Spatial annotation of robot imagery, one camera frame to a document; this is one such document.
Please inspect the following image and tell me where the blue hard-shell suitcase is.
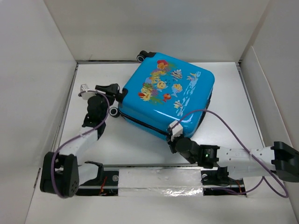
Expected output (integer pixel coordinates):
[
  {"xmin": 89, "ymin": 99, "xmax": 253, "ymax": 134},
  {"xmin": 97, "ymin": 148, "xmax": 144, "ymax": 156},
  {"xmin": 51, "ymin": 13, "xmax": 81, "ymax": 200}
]
[{"xmin": 110, "ymin": 50, "xmax": 215, "ymax": 139}]

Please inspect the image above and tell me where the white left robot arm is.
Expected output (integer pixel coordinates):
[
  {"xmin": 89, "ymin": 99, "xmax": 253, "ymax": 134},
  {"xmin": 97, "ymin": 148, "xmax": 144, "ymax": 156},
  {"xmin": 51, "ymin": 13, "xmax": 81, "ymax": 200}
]
[{"xmin": 40, "ymin": 84, "xmax": 120, "ymax": 198}]

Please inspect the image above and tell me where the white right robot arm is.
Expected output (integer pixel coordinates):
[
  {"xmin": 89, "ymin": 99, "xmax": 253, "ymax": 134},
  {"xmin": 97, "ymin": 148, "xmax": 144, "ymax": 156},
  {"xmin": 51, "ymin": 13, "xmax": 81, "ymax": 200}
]
[{"xmin": 167, "ymin": 136, "xmax": 299, "ymax": 183}]

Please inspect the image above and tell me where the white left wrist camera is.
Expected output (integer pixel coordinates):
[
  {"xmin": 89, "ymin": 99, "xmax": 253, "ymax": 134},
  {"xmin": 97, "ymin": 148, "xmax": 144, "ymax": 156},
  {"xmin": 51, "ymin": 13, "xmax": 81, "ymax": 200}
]
[{"xmin": 78, "ymin": 84, "xmax": 96, "ymax": 100}]

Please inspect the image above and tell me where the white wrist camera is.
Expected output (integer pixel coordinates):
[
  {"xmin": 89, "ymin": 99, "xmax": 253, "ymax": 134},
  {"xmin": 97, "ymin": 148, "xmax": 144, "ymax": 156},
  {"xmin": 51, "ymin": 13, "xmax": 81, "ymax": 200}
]
[
  {"xmin": 168, "ymin": 120, "xmax": 183, "ymax": 141},
  {"xmin": 78, "ymin": 84, "xmax": 96, "ymax": 100}
]

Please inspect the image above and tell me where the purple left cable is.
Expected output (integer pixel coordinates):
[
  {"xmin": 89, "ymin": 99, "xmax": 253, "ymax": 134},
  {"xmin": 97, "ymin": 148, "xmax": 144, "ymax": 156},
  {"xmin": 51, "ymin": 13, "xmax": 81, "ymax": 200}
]
[{"xmin": 51, "ymin": 91, "xmax": 110, "ymax": 199}]

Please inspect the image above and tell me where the purple cable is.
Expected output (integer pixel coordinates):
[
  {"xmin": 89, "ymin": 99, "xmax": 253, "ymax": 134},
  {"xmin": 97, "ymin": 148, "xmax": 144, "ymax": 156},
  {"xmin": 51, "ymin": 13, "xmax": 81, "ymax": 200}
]
[
  {"xmin": 172, "ymin": 109, "xmax": 290, "ymax": 198},
  {"xmin": 51, "ymin": 91, "xmax": 110, "ymax": 199}
]

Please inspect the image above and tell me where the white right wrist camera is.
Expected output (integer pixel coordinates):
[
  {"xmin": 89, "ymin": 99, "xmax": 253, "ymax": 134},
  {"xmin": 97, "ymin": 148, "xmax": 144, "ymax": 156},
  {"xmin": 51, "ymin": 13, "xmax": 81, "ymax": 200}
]
[{"xmin": 168, "ymin": 120, "xmax": 183, "ymax": 141}]

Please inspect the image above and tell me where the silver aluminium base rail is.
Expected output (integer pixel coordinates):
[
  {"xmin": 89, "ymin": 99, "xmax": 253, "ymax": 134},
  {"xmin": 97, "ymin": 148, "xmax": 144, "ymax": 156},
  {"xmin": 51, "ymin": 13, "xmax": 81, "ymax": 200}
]
[{"xmin": 49, "ymin": 161, "xmax": 257, "ymax": 196}]

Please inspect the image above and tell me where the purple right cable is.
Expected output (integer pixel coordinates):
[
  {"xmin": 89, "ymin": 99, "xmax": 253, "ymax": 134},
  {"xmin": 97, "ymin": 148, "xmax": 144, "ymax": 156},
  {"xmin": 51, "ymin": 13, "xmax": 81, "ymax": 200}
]
[{"xmin": 172, "ymin": 109, "xmax": 290, "ymax": 198}]

